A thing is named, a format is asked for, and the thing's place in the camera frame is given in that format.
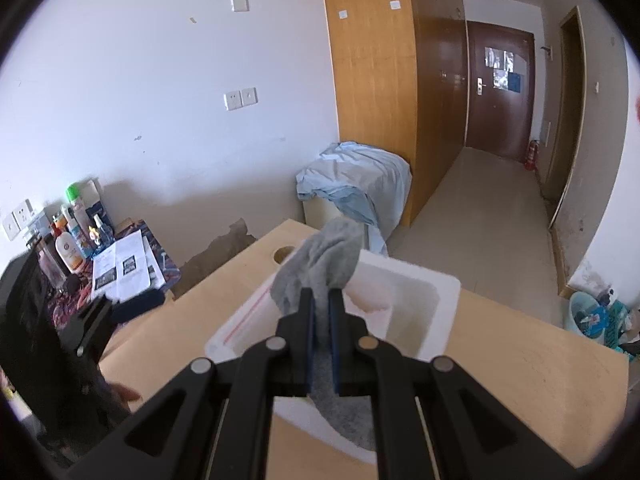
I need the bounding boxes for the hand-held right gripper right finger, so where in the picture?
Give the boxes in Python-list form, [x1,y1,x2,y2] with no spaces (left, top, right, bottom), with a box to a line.
[327,290,576,480]

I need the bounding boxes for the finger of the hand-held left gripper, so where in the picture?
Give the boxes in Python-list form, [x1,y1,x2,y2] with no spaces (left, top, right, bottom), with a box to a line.
[60,290,166,357]

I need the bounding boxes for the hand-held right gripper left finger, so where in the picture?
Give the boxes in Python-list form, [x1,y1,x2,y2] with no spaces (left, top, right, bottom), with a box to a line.
[65,287,317,480]

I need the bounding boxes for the white foam box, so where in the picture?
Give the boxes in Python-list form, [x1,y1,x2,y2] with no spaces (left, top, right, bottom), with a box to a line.
[204,249,461,463]

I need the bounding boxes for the grey sock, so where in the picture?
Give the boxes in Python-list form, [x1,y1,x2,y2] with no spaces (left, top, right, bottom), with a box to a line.
[270,217,378,453]

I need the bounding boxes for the person's left hand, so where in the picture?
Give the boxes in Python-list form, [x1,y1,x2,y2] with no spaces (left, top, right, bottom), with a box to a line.
[107,382,142,405]

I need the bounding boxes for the open printed booklet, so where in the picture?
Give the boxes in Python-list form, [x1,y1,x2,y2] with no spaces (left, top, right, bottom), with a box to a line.
[91,230,166,303]

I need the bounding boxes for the white orange lotion bottle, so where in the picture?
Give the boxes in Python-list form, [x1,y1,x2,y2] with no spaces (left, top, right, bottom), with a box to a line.
[50,225,84,276]

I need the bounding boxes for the green cap spray can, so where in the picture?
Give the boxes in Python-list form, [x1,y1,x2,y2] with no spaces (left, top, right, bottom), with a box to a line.
[66,183,97,257]

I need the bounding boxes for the light blue bedsheet pile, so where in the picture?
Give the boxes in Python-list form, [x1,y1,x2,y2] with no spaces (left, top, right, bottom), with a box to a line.
[295,141,413,256]

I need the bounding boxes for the light blue trash bin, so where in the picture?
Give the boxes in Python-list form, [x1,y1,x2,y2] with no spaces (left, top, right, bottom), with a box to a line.
[570,291,612,338]

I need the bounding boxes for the wooden wardrobe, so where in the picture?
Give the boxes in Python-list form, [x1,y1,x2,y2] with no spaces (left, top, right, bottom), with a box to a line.
[319,0,471,228]

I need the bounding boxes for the dark brown door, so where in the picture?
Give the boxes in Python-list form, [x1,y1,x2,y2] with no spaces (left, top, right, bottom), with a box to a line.
[465,20,536,162]

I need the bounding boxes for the papers on door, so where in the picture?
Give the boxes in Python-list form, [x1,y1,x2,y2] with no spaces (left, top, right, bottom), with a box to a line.
[484,46,523,92]

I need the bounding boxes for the double white wall socket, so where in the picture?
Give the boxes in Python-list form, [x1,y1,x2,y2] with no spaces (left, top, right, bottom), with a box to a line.
[223,87,258,112]

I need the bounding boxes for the brown side door frame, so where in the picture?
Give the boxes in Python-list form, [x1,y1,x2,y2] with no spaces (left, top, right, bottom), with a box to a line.
[542,6,587,206]

